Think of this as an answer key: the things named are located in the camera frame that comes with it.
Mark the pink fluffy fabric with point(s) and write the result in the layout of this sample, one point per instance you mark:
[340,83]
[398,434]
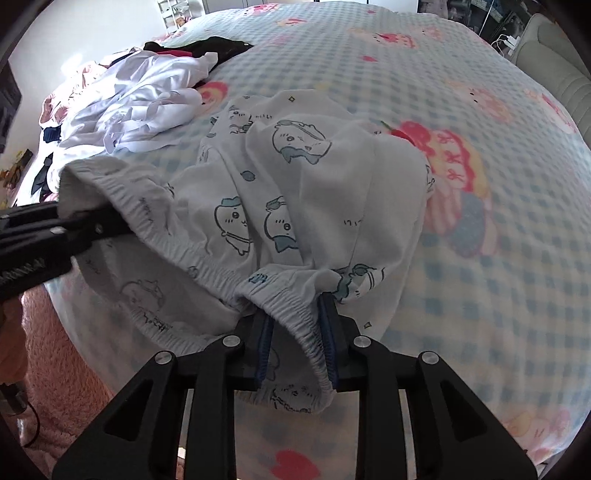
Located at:
[55,369]

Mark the white charger plug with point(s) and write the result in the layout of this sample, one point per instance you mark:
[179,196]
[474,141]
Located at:
[508,44]

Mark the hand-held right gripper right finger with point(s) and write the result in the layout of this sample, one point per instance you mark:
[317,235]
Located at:
[328,341]

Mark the white cartoon print pajama pants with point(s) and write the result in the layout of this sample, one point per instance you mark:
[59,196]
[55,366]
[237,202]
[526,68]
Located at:
[323,207]

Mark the checkered cartoon print blanket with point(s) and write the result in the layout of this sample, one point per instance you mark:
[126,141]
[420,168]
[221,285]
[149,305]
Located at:
[485,230]

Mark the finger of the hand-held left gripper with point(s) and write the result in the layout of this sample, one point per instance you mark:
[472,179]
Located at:
[99,227]

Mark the white satin garment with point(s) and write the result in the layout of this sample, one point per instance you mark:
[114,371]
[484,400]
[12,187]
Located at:
[138,92]

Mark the light pink garment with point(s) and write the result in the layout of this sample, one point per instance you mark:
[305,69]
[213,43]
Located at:
[83,76]

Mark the black garment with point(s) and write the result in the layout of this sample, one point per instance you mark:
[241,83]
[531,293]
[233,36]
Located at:
[212,48]

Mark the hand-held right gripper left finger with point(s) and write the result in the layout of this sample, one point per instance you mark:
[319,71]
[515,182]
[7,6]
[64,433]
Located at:
[263,350]

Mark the grey padded headboard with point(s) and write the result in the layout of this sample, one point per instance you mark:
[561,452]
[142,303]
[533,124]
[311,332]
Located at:
[558,60]

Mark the hot pink cloth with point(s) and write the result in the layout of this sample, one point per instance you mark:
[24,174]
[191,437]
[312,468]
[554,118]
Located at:
[178,54]

